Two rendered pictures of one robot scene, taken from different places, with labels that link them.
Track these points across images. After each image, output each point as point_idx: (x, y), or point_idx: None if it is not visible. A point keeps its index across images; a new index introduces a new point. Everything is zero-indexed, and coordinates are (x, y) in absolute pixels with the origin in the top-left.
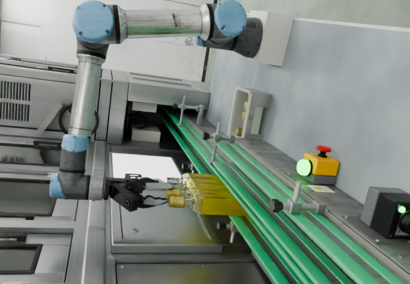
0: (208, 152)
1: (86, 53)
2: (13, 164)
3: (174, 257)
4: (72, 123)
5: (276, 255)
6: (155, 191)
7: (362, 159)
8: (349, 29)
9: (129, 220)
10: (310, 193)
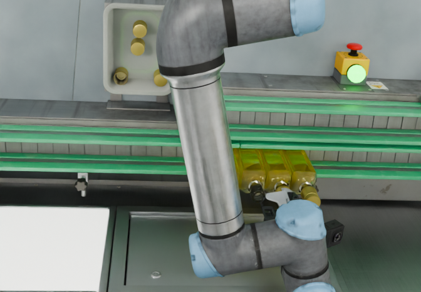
0: (115, 135)
1: (223, 59)
2: None
3: (328, 254)
4: (236, 207)
5: (378, 166)
6: (137, 244)
7: (390, 41)
8: None
9: (262, 279)
10: (397, 93)
